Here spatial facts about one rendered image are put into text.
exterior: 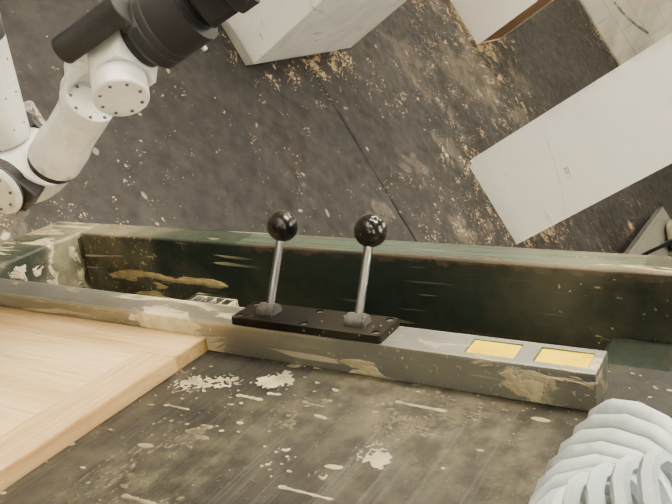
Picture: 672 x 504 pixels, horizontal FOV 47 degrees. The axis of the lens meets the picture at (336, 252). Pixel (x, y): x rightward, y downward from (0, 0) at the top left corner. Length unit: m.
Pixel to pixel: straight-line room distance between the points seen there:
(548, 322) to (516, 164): 3.66
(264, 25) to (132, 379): 2.75
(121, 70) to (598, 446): 0.72
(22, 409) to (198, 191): 2.17
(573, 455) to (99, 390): 0.64
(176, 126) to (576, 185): 2.39
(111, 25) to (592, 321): 0.66
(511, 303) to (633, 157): 3.49
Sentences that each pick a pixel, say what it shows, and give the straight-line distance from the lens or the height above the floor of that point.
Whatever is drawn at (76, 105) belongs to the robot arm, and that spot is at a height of 1.32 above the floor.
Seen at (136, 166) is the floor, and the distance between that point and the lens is 2.89.
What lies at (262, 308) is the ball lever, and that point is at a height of 1.40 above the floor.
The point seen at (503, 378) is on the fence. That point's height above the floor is 1.64.
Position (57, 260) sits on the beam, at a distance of 1.42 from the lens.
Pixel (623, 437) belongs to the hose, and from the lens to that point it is 0.34.
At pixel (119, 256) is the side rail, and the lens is 1.39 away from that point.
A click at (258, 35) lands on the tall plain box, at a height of 0.16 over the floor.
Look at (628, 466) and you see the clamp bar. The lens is 0.28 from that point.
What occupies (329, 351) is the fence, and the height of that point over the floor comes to 1.47.
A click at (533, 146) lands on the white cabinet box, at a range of 4.60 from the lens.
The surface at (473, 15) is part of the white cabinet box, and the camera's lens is 5.90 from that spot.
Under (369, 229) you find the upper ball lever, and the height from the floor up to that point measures 1.56.
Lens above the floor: 2.03
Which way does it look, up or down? 37 degrees down
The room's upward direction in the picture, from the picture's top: 58 degrees clockwise
